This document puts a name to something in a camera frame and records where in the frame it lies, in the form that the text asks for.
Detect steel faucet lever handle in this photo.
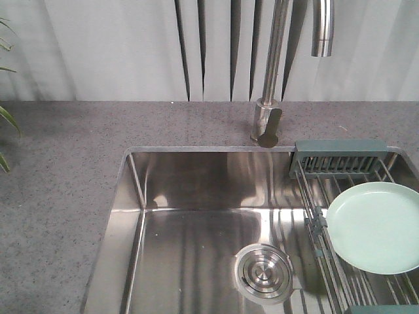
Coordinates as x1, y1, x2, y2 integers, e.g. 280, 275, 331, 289
258, 109, 282, 148

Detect light green round plate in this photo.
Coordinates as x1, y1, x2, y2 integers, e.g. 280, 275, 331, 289
326, 182, 418, 275

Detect metal dish drying rack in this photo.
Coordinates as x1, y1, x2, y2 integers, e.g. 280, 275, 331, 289
288, 139, 418, 313

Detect stainless steel faucet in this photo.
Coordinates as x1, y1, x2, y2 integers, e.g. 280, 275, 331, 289
251, 1, 335, 145

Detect stainless steel sink basin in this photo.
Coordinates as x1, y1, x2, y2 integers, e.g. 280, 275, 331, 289
81, 146, 322, 313

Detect round steel sink drain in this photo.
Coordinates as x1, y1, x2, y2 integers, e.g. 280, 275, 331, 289
232, 243, 293, 305

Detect white pleated curtain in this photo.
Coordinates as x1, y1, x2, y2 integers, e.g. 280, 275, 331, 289
1, 1, 418, 101

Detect green potted plant leaves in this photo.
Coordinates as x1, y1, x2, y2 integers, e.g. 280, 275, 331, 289
1, 17, 22, 173

